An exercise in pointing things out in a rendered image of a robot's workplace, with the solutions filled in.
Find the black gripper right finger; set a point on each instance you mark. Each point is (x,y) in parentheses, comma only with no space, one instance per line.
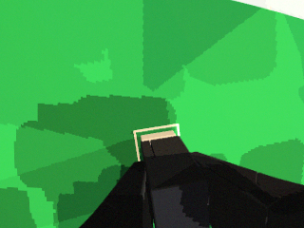
(242,198)

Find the black plug with cable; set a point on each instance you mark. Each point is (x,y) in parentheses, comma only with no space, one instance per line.
(178,189)

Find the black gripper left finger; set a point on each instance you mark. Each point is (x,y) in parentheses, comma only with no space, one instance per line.
(127,205)

